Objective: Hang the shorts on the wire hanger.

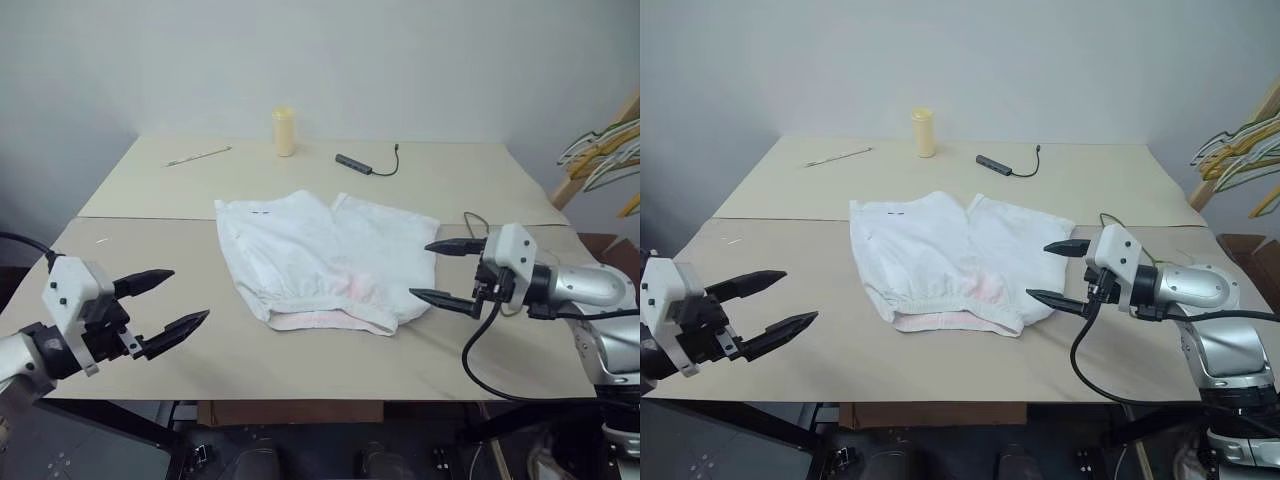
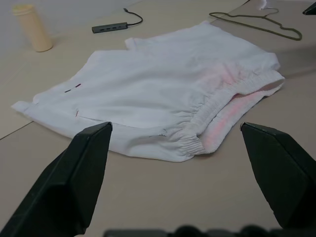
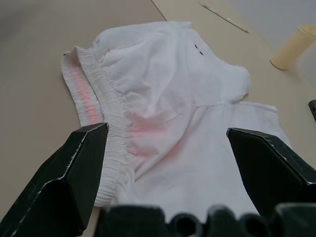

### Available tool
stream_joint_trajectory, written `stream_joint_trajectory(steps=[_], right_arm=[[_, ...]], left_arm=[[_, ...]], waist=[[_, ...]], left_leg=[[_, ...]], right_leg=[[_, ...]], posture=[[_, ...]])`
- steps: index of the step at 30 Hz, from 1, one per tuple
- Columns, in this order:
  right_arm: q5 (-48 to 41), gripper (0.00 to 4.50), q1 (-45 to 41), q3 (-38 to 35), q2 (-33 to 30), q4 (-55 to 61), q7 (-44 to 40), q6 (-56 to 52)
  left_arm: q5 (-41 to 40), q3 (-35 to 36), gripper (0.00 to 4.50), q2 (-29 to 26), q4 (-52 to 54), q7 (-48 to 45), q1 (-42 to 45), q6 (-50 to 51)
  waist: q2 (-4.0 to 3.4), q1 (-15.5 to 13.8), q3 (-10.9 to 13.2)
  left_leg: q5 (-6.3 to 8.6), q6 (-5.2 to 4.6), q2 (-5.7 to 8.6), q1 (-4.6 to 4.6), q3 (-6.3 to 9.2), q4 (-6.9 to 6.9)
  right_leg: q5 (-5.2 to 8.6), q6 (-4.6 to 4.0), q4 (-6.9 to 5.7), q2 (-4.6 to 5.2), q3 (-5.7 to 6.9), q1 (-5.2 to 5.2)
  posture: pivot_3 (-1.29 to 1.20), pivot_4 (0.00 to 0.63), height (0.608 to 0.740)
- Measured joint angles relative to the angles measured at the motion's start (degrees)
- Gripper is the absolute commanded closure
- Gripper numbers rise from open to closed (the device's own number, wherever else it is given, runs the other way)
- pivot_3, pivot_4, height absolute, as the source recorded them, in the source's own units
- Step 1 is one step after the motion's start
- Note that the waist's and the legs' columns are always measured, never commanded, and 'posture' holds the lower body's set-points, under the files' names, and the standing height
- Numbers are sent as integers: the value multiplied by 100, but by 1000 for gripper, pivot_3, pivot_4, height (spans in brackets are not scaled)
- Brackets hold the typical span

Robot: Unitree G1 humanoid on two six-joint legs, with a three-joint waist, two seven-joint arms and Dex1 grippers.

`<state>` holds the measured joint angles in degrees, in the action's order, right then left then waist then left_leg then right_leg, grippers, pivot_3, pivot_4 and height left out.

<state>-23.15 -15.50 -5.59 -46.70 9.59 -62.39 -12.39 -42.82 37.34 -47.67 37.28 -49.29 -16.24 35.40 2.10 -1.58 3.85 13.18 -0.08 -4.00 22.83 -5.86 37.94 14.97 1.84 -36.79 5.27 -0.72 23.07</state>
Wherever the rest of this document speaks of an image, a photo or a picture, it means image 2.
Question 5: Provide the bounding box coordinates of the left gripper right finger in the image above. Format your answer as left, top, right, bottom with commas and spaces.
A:
239, 121, 316, 230

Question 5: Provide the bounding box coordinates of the cream plastic bottle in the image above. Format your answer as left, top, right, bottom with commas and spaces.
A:
12, 4, 53, 52

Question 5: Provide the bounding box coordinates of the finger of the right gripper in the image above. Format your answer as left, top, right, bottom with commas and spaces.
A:
303, 4, 316, 16

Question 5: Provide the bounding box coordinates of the white garment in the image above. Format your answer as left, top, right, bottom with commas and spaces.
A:
11, 21, 286, 163

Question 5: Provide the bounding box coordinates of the grey USB hub with cable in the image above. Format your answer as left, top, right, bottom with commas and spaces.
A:
91, 8, 144, 34

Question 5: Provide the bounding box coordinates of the olive wire hanger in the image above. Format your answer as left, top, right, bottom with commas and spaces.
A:
208, 7, 303, 40

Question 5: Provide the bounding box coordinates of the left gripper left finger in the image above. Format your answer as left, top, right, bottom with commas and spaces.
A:
0, 121, 113, 237

